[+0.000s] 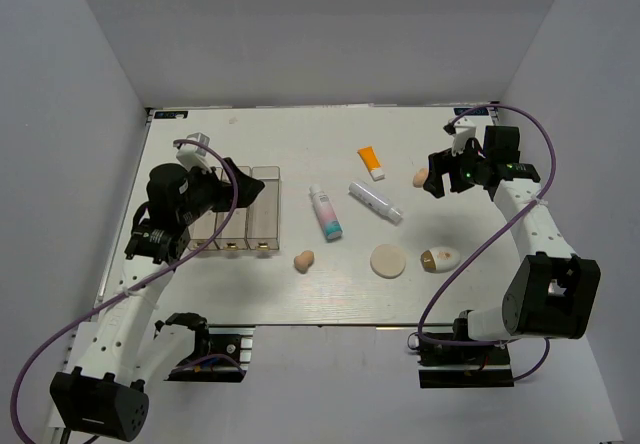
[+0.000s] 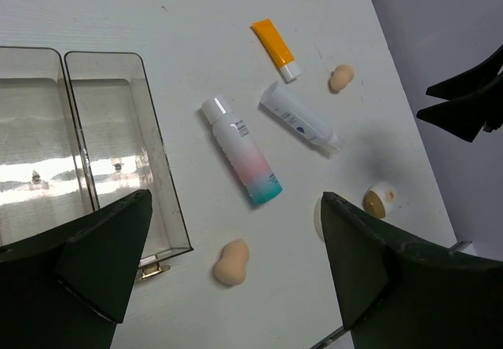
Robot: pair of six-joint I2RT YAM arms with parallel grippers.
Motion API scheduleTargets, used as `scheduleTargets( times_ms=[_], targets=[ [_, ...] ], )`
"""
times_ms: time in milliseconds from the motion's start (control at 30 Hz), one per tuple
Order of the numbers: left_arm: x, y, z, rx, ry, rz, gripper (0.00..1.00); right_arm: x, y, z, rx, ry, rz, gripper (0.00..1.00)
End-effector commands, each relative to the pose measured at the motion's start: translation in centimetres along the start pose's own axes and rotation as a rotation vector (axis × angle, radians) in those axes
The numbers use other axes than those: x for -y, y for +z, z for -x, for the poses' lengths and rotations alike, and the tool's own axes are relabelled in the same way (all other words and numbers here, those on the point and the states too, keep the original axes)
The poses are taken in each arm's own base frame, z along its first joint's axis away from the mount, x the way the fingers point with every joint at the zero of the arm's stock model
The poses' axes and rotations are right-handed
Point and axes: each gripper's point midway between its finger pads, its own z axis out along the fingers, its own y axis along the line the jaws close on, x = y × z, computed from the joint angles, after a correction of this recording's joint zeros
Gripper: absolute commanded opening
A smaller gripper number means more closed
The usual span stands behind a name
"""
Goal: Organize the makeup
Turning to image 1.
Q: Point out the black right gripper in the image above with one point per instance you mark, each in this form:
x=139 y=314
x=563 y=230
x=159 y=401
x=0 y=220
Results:
x=444 y=162

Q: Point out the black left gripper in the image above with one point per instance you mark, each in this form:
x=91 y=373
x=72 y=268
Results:
x=223 y=190

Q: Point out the white spray bottle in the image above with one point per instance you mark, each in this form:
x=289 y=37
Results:
x=375 y=201

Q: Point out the orange tube white cap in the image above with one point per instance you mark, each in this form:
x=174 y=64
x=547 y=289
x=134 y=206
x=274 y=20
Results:
x=371 y=162

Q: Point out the white egg bottle gold cap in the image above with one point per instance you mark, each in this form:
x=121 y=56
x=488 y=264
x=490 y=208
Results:
x=440 y=259

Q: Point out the pink teal gradient bottle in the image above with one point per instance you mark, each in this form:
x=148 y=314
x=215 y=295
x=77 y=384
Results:
x=325 y=213

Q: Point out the beige gourd makeup sponge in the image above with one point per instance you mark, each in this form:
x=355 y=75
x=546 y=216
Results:
x=304 y=261

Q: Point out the round beige powder puff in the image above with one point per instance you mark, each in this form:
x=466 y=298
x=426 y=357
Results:
x=388 y=261

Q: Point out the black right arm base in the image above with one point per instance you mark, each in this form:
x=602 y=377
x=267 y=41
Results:
x=446 y=367

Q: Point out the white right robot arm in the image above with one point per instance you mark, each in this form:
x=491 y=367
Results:
x=553 y=291

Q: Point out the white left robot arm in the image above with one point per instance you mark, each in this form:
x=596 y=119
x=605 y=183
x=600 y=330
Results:
x=107 y=392

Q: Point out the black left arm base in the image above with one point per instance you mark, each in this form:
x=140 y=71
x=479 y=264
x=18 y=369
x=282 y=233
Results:
x=222 y=355

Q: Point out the clear organizer middle compartment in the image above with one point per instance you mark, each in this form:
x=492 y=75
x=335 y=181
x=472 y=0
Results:
x=233 y=236

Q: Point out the blue label sticker right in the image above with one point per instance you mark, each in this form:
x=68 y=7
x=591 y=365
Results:
x=471 y=111

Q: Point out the blue label sticker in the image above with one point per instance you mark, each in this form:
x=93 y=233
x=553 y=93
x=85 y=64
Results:
x=179 y=114
x=471 y=111

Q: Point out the blue label sticker left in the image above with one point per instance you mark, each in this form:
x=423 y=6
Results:
x=179 y=114

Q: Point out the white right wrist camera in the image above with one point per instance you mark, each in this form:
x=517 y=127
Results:
x=461 y=129

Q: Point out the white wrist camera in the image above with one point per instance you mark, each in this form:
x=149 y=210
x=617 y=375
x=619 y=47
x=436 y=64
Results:
x=461 y=129
x=191 y=156

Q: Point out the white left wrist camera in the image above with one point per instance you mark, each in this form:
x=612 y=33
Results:
x=191 y=156

